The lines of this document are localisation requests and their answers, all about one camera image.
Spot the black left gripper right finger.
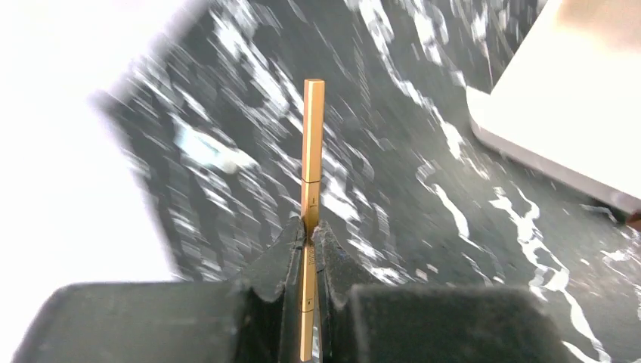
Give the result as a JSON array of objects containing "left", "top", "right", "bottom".
[{"left": 313, "top": 222, "right": 569, "bottom": 362}]

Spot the brown bottom drawer pull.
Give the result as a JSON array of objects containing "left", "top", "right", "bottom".
[{"left": 625, "top": 211, "right": 641, "bottom": 231}]

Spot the white drawer organizer box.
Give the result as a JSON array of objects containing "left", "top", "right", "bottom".
[{"left": 466, "top": 1, "right": 640, "bottom": 214}]

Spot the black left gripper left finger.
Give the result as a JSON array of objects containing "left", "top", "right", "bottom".
[{"left": 14, "top": 217, "right": 304, "bottom": 363}]

